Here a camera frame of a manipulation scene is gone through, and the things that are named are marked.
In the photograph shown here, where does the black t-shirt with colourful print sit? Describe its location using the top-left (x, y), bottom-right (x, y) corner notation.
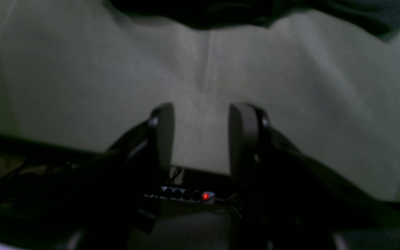
top-left (109, 0), bottom-right (400, 37)

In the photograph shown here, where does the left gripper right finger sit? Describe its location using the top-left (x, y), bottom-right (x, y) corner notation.
top-left (228, 103), bottom-right (305, 184)

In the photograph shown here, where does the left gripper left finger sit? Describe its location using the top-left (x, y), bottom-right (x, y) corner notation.
top-left (108, 103), bottom-right (176, 173)

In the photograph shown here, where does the light green table cloth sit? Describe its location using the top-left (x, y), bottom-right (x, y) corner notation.
top-left (0, 0), bottom-right (400, 201)

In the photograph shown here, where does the black power strip red switch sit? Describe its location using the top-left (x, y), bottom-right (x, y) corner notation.
top-left (143, 186), bottom-right (216, 205)

